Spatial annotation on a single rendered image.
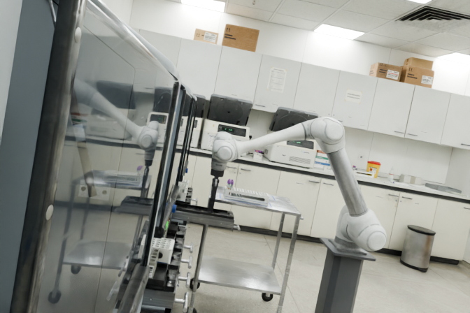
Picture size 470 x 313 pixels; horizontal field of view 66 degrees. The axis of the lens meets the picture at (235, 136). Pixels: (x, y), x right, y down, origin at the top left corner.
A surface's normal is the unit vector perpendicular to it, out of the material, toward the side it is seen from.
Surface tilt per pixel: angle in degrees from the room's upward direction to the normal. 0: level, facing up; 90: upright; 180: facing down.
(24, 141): 90
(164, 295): 90
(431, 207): 90
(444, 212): 90
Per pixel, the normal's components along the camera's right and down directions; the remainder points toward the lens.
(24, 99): 0.08, 0.07
